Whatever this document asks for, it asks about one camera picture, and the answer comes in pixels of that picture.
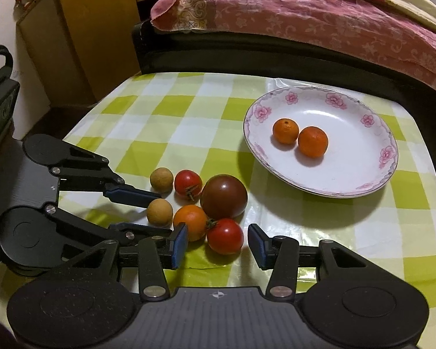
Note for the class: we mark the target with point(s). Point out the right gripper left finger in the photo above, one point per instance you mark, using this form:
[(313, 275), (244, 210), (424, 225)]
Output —
[(148, 250)]

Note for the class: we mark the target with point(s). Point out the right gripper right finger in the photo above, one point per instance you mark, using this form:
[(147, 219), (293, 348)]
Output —
[(284, 256)]

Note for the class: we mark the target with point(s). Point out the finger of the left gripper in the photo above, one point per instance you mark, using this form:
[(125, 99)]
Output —
[(64, 229), (78, 169)]

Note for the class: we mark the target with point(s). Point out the tan longan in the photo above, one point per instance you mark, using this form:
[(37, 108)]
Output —
[(159, 213), (161, 180)]

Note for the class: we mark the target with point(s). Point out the red cherry tomato front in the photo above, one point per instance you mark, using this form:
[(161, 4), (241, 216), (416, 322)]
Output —
[(225, 236)]

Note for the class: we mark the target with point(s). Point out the red cherry tomato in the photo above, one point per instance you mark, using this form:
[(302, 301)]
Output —
[(188, 184), (225, 236)]

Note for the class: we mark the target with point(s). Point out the red cherry tomato back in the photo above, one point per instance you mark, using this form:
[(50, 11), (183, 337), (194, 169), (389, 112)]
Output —
[(188, 184)]

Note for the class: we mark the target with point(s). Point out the dark brown large tomato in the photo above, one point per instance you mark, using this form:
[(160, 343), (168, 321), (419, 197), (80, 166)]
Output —
[(223, 196)]

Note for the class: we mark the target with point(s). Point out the larger orange mandarin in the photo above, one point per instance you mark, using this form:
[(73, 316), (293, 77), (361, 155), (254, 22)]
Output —
[(312, 142)]

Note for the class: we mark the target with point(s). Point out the small orange mandarin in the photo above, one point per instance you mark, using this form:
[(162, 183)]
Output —
[(285, 131)]

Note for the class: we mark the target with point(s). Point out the white floral plate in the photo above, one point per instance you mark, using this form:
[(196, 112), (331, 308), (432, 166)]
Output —
[(362, 152)]

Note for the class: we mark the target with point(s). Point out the brown wooden cabinet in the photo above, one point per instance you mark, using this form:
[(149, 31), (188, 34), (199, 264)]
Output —
[(81, 49)]

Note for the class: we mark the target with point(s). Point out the pink floral bedsheet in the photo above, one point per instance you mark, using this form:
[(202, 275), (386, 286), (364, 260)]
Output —
[(353, 27)]

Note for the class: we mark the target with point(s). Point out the dark bed frame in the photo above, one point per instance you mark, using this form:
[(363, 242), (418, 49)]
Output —
[(260, 55)]

